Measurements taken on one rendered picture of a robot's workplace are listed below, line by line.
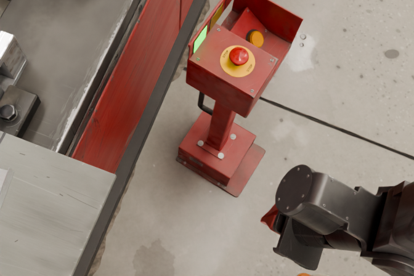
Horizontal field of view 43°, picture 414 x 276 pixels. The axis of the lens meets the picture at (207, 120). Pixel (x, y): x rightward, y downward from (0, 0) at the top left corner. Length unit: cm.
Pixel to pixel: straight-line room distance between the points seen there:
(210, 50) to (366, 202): 60
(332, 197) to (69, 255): 37
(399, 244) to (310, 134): 139
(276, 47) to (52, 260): 69
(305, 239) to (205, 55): 53
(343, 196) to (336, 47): 154
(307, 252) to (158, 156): 118
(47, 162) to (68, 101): 19
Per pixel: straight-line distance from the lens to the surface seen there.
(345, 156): 191
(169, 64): 188
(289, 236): 67
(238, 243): 176
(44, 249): 76
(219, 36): 110
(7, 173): 77
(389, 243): 53
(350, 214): 56
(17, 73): 97
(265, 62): 109
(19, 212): 77
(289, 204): 56
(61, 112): 94
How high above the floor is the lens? 173
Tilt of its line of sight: 69 degrees down
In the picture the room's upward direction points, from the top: 12 degrees clockwise
